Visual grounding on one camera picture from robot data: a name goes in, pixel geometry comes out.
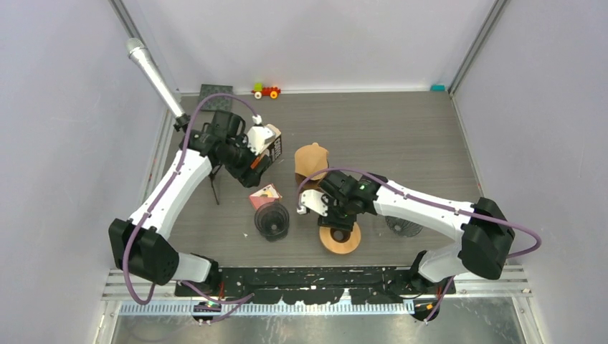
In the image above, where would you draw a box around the dark grey studded plate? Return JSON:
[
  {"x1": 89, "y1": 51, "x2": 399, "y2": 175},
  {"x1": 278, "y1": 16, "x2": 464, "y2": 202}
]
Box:
[{"x1": 198, "y1": 84, "x2": 233, "y2": 112}]

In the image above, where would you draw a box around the silver microphone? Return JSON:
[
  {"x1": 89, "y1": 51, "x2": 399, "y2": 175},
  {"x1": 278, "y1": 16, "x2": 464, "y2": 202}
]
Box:
[{"x1": 125, "y1": 37, "x2": 186, "y2": 121}]

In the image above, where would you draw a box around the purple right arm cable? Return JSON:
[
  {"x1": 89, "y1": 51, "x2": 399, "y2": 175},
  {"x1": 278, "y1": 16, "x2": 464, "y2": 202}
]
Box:
[{"x1": 296, "y1": 167, "x2": 543, "y2": 324}]

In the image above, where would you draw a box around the teal block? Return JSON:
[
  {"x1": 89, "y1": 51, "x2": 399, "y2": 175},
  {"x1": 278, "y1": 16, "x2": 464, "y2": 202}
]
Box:
[{"x1": 429, "y1": 84, "x2": 446, "y2": 92}]

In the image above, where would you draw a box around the grey ribbed dripper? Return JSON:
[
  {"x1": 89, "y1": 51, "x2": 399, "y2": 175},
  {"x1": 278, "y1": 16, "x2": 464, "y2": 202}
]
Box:
[{"x1": 385, "y1": 216, "x2": 424, "y2": 237}]

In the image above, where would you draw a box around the coffee paper filter box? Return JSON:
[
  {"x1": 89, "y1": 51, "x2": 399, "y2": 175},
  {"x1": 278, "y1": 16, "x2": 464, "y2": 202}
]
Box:
[{"x1": 250, "y1": 131, "x2": 282, "y2": 171}]

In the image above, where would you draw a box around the light wooden dripper ring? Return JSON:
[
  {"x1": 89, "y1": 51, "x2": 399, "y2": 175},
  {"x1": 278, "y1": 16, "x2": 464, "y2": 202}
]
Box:
[{"x1": 318, "y1": 223, "x2": 362, "y2": 256}]

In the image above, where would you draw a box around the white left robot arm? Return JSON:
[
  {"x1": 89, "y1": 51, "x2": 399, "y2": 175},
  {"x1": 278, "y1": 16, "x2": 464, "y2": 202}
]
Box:
[{"x1": 109, "y1": 110, "x2": 281, "y2": 297}]

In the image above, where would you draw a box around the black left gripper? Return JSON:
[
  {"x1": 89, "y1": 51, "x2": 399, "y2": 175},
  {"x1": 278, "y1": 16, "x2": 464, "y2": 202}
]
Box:
[{"x1": 219, "y1": 133, "x2": 270, "y2": 188}]

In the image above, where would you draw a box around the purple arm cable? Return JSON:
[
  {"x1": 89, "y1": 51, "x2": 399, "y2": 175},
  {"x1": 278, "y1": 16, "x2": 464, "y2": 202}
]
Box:
[
  {"x1": 122, "y1": 92, "x2": 263, "y2": 324},
  {"x1": 296, "y1": 167, "x2": 543, "y2": 324}
]

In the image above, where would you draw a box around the red toy brick car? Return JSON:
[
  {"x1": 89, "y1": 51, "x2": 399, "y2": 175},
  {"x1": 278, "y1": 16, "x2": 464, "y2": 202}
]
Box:
[{"x1": 251, "y1": 82, "x2": 281, "y2": 100}]

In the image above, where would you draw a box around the dark smoky glass dripper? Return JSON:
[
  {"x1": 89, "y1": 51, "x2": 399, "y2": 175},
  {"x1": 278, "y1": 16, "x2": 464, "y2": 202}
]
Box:
[{"x1": 254, "y1": 201, "x2": 290, "y2": 242}]

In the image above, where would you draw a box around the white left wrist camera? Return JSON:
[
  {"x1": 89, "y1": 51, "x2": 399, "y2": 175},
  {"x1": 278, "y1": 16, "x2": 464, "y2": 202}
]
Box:
[{"x1": 247, "y1": 115, "x2": 280, "y2": 156}]

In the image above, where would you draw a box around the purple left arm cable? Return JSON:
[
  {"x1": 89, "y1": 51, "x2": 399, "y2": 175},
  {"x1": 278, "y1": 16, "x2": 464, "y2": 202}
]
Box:
[{"x1": 122, "y1": 92, "x2": 263, "y2": 324}]

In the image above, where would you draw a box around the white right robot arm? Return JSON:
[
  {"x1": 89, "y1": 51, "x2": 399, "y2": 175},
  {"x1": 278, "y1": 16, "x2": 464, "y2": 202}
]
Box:
[{"x1": 319, "y1": 171, "x2": 515, "y2": 294}]

